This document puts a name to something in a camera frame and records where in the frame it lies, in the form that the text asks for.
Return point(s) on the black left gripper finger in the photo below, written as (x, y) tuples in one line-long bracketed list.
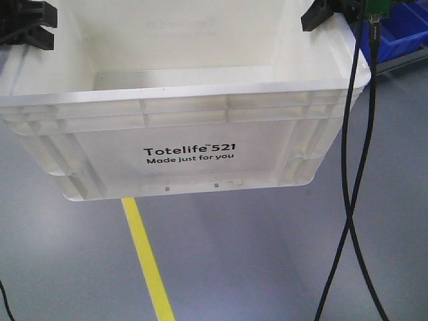
[(34, 36), (20, 14)]

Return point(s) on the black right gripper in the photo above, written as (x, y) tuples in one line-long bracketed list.
[(322, 10)]

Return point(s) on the white plastic Totelife tote box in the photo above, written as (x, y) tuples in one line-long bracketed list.
[(148, 98)]

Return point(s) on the green circuit board right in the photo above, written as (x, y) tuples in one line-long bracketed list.
[(377, 9)]

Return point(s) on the blue storage bin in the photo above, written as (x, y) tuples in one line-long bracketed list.
[(404, 31)]

